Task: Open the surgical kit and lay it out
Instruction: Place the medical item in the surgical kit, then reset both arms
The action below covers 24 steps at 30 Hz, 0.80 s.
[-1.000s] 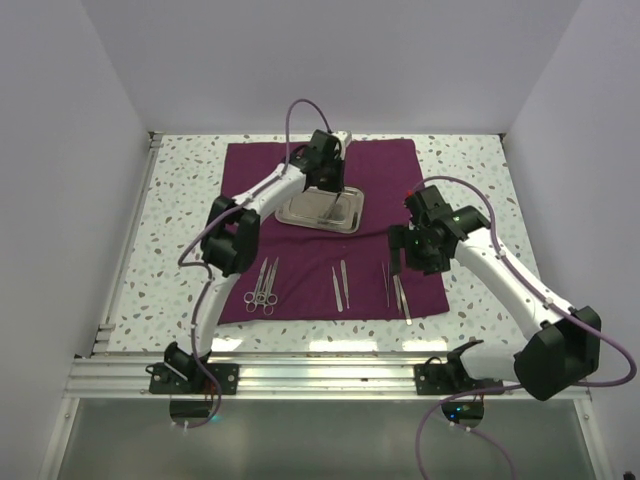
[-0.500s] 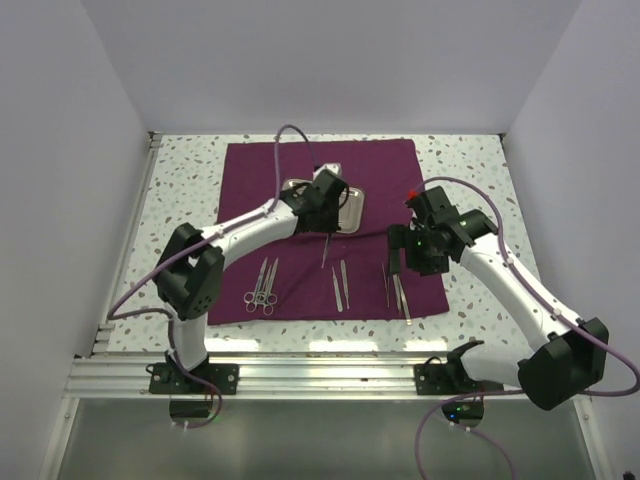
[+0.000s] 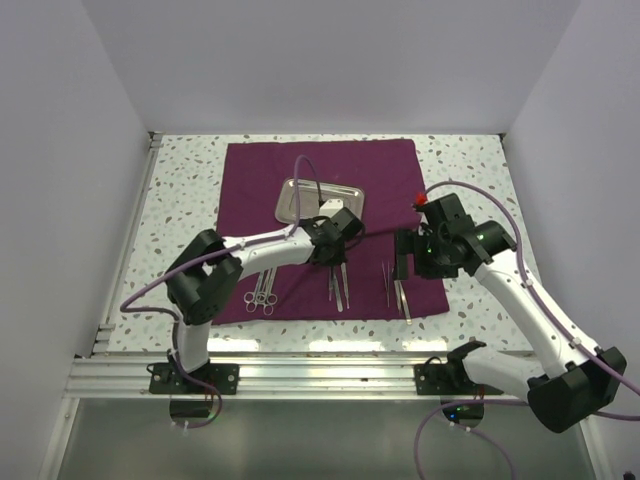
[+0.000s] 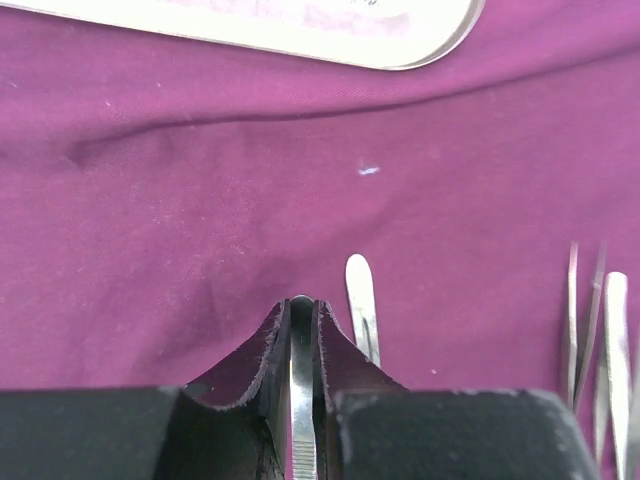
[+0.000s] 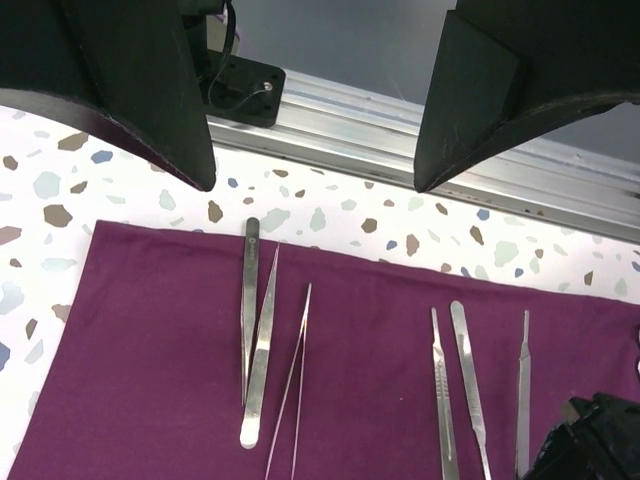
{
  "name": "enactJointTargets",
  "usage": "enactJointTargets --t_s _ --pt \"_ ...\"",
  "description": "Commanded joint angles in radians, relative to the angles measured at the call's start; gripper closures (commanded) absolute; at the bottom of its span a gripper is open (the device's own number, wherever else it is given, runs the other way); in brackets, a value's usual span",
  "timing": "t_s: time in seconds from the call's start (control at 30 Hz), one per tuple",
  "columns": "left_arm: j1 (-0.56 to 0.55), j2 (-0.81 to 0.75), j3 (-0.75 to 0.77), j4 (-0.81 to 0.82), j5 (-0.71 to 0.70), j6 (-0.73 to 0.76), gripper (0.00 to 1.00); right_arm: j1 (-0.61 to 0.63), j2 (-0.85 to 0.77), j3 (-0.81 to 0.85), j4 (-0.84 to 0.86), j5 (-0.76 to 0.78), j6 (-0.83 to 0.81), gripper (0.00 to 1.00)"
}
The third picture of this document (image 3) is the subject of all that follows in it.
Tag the purple cloth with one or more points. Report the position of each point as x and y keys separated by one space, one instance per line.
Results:
x=389 y=174

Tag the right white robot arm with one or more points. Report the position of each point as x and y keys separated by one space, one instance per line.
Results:
x=571 y=376

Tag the steel instrument tray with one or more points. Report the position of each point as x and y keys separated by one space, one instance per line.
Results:
x=285 y=210

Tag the surgical scissors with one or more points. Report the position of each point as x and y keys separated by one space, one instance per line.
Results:
x=250 y=297

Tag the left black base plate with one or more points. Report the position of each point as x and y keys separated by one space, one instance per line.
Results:
x=195 y=380

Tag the aluminium front rail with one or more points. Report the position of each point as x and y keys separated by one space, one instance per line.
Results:
x=262 y=377

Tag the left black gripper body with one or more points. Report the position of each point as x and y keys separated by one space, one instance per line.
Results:
x=340 y=247

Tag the aluminium left side rail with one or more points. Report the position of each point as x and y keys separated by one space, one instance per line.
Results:
x=105 y=327

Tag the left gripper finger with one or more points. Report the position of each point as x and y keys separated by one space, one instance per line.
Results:
x=319 y=261
x=338 y=259

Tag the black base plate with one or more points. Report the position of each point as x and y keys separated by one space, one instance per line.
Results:
x=195 y=380
x=434 y=377

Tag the surgical forceps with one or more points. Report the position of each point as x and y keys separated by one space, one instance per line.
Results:
x=266 y=310

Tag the steel tweezers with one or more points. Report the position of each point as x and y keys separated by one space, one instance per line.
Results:
x=407 y=314
x=387 y=281
x=398 y=296

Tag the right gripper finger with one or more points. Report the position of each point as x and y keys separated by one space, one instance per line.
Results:
x=433 y=272
x=403 y=248

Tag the ring handled clamp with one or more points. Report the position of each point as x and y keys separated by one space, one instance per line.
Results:
x=267 y=297

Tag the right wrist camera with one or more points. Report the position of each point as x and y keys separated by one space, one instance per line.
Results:
x=445 y=217

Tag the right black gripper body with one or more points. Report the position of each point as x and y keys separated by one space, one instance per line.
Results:
x=429 y=247

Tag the aluminium rail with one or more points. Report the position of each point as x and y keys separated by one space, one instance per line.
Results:
x=262 y=377
x=105 y=327

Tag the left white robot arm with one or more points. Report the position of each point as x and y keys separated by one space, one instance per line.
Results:
x=203 y=279

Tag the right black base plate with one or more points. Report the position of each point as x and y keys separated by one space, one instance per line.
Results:
x=434 y=377

